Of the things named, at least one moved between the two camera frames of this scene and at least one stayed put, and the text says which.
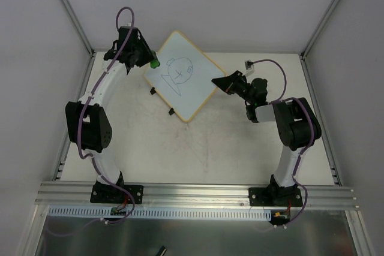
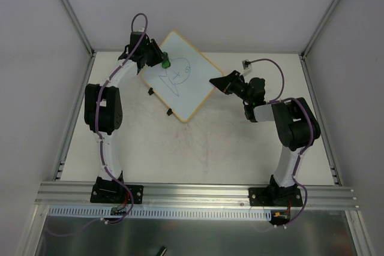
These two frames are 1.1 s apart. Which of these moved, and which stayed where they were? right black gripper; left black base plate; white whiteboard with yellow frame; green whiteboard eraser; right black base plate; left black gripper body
Moved: green whiteboard eraser; left black gripper body
Stayed: white whiteboard with yellow frame; left black base plate; right black gripper; right black base plate
